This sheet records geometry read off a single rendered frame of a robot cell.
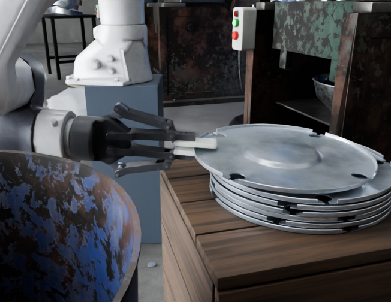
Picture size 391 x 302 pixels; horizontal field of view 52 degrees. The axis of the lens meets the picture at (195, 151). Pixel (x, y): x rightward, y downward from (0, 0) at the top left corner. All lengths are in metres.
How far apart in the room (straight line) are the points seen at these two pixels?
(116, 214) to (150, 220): 0.74
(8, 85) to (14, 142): 0.12
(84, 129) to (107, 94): 0.37
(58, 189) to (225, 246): 0.21
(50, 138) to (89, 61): 0.41
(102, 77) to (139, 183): 0.29
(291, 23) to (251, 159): 0.75
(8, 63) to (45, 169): 0.18
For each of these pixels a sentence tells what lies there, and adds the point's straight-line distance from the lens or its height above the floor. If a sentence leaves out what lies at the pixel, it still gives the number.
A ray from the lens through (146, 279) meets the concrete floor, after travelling 1.05.
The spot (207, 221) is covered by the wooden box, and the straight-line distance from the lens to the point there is 0.58.
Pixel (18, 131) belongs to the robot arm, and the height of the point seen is 0.45.
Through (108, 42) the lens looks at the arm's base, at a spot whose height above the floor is 0.55.
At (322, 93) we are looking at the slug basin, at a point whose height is 0.38.
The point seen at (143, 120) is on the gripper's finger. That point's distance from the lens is 0.65.
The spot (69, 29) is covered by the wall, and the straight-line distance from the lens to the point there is 7.64.
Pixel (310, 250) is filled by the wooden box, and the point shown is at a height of 0.35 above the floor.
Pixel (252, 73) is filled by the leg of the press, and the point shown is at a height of 0.42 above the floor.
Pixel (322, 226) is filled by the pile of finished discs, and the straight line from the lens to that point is 0.56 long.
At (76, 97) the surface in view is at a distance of 2.23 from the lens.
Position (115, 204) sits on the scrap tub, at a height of 0.46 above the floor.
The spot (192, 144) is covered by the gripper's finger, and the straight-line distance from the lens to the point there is 0.65.
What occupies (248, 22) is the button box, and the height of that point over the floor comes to 0.58.
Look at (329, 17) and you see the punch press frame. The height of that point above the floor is 0.60.
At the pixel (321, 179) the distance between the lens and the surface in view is 0.59.
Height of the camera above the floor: 0.64
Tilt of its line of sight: 20 degrees down
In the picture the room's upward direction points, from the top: straight up
